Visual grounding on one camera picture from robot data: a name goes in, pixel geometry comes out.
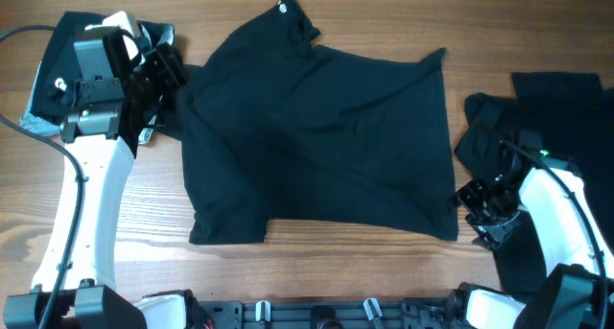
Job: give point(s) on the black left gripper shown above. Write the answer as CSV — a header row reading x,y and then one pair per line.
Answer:
x,y
169,67

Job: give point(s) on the black polo shirt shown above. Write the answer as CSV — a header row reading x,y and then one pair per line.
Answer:
x,y
275,126

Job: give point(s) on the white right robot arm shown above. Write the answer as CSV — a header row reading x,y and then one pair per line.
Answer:
x,y
554,262

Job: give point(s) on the folded black shirt stack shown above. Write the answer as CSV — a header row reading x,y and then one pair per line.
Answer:
x,y
70,24

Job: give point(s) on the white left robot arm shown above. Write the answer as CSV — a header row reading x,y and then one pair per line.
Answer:
x,y
74,286

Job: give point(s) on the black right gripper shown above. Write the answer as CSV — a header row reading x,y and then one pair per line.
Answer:
x,y
466,198

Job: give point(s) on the pile of black clothes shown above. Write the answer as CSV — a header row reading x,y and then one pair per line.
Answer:
x,y
570,115

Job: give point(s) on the grey patterned folded garment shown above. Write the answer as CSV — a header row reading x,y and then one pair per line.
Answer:
x,y
43,123

